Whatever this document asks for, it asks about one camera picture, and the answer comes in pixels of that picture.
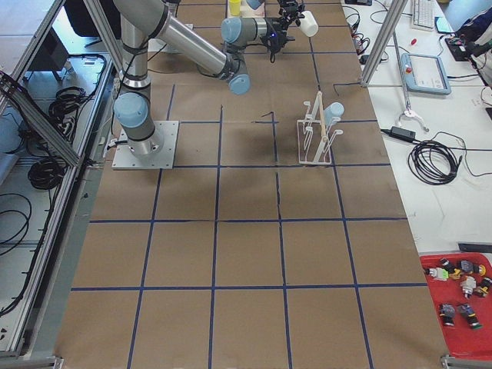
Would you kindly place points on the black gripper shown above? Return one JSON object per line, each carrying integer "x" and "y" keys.
{"x": 276, "y": 28}
{"x": 287, "y": 4}

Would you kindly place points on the white plastic cup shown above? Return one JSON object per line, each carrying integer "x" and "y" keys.
{"x": 308, "y": 24}

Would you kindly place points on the light blue plastic cup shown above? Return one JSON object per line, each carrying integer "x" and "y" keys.
{"x": 333, "y": 113}

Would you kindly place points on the yellow plastic cup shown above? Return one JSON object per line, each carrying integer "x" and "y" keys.
{"x": 234, "y": 8}

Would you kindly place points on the cream plastic tray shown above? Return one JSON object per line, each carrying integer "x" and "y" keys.
{"x": 248, "y": 12}

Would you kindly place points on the white keyboard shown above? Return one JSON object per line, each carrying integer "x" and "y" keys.
{"x": 422, "y": 15}

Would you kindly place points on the teach pendant tablet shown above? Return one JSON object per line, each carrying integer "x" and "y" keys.
{"x": 425, "y": 74}

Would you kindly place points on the reacher grabber tool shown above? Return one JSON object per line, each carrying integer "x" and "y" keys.
{"x": 408, "y": 113}

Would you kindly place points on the black power adapter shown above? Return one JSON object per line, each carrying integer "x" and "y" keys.
{"x": 399, "y": 133}

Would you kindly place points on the red parts tray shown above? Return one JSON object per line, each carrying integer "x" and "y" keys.
{"x": 460, "y": 287}

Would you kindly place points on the aluminium frame post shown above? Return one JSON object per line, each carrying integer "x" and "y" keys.
{"x": 387, "y": 29}

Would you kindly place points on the white wire cup rack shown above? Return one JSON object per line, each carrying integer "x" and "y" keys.
{"x": 315, "y": 138}

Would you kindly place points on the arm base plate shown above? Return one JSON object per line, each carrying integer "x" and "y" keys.
{"x": 156, "y": 152}

